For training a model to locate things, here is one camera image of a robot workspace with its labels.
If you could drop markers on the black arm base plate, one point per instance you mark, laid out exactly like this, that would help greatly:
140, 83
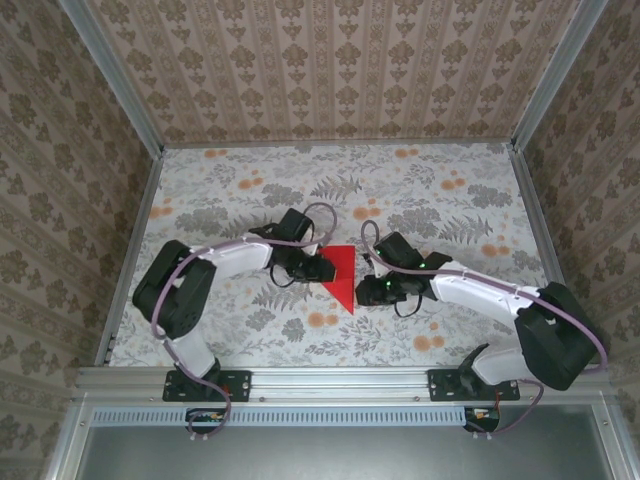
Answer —
442, 385
240, 385

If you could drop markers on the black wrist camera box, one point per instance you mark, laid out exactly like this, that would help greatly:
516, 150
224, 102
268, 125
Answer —
295, 224
397, 250

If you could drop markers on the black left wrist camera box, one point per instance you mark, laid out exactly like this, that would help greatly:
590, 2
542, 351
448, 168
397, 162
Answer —
295, 224

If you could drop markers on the floral patterned tablecloth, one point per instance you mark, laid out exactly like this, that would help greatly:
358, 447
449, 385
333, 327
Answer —
225, 170

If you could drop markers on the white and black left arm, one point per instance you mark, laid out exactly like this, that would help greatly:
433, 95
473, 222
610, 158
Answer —
240, 260

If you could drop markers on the small controller board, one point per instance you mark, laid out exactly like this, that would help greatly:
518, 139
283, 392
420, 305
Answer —
482, 415
205, 417

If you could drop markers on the thin aluminium rail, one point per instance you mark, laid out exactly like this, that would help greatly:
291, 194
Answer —
340, 144

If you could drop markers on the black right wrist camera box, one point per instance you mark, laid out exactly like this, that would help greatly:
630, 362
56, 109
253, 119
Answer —
397, 250

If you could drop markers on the aluminium side rail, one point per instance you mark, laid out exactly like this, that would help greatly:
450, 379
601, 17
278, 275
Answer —
533, 200
145, 200

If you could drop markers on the wide aluminium frame rail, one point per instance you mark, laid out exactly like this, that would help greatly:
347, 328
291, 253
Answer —
340, 380

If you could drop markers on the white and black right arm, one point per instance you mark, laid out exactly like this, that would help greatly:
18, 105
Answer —
475, 300

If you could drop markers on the aluminium frame post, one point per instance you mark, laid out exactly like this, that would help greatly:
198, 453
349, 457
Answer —
117, 80
556, 75

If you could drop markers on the grey metal panel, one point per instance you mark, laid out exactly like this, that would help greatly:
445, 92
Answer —
340, 455

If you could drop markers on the red paper sheet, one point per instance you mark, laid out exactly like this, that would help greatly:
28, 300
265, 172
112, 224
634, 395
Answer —
345, 280

